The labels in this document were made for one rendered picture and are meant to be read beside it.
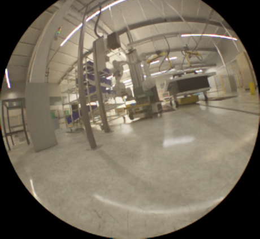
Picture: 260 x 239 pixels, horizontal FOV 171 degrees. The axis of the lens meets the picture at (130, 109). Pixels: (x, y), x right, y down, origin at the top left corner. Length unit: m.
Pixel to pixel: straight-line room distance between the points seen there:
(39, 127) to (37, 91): 0.47
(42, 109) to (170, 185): 1.44
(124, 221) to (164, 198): 0.14
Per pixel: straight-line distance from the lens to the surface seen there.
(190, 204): 0.33
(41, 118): 1.36
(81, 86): 0.84
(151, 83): 1.59
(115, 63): 1.72
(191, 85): 2.61
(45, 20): 11.59
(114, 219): 0.33
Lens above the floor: 0.30
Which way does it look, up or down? 1 degrees down
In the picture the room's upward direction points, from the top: 12 degrees counter-clockwise
